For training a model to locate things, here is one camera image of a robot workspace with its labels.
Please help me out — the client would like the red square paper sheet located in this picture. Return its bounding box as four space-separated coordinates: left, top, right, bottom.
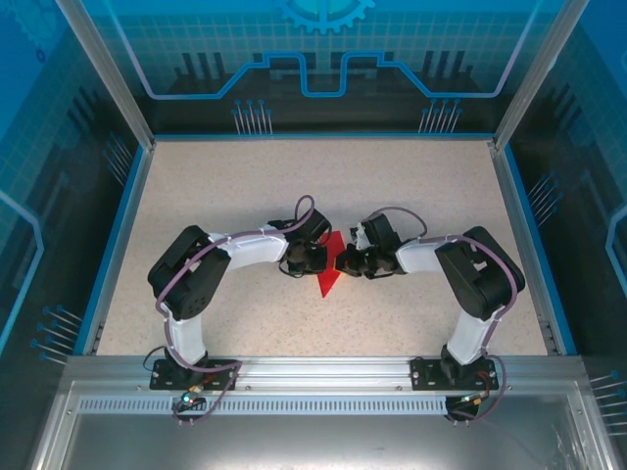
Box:
315 230 348 300

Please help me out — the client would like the steel sheet tray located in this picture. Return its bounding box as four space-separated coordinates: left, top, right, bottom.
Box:
26 380 611 470

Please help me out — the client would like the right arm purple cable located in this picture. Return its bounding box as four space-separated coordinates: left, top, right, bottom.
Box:
362 207 521 428

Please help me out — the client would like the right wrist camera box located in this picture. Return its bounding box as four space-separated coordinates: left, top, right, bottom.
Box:
347 222 369 252

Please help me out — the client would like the aluminium extrusion rail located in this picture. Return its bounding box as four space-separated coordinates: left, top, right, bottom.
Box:
63 355 587 393

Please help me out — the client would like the slotted cable duct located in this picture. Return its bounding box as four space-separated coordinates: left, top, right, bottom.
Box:
76 397 450 417

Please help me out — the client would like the blue edged side rail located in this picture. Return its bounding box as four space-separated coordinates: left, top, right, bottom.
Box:
489 139 578 356
80 141 156 356

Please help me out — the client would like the cable plug connector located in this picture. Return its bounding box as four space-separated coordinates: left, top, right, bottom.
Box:
458 389 493 407
176 384 206 411

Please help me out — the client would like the aluminium frame post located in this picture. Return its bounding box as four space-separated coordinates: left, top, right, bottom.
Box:
492 0 593 151
52 0 158 151

